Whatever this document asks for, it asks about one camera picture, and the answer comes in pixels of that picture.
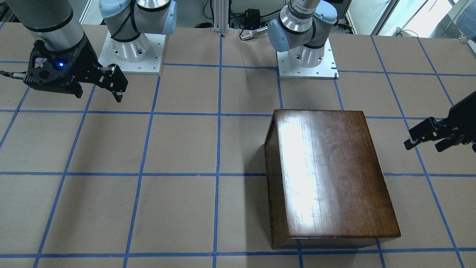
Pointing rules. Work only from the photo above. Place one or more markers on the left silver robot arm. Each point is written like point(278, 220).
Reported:
point(308, 23)

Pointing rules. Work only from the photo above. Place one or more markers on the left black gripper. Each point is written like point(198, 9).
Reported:
point(462, 116)

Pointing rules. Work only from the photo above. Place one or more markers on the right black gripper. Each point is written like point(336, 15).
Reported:
point(84, 56)

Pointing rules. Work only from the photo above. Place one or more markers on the dark wooden drawer box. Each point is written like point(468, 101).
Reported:
point(326, 188)

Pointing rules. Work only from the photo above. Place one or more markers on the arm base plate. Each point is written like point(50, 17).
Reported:
point(126, 61)
point(306, 63)

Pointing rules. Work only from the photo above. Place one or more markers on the aluminium frame post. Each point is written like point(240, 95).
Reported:
point(220, 16)

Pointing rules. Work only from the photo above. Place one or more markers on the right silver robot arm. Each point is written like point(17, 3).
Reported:
point(126, 20)

